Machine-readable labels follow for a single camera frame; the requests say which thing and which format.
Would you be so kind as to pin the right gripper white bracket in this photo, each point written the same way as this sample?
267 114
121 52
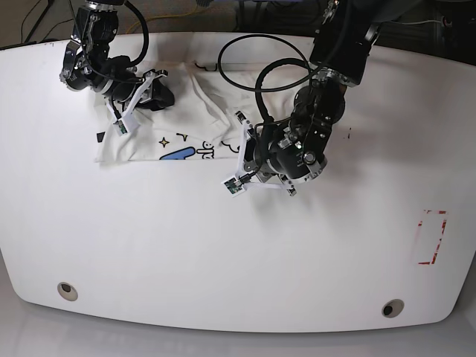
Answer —
149 94

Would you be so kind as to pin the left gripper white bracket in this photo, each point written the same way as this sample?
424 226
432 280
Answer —
252 169

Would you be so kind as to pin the white printed t-shirt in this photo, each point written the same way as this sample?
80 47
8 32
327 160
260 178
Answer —
201 125

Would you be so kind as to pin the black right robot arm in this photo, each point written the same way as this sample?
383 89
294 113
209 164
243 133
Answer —
87 64

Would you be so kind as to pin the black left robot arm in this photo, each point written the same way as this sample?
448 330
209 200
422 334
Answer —
287 152

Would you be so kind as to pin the red tape rectangle marking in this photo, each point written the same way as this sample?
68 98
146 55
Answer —
429 236

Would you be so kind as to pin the right table grommet hole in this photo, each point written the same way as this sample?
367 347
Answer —
393 308

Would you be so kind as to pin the table grommet hole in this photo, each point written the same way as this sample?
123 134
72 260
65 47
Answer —
393 308
67 291

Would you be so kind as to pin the left table grommet hole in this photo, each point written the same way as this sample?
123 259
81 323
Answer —
67 291

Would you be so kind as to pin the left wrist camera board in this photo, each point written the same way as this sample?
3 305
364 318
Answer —
234 186

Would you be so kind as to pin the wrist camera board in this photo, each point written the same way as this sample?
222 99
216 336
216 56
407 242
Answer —
125 127
234 186

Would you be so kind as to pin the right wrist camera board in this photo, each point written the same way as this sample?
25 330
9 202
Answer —
125 127

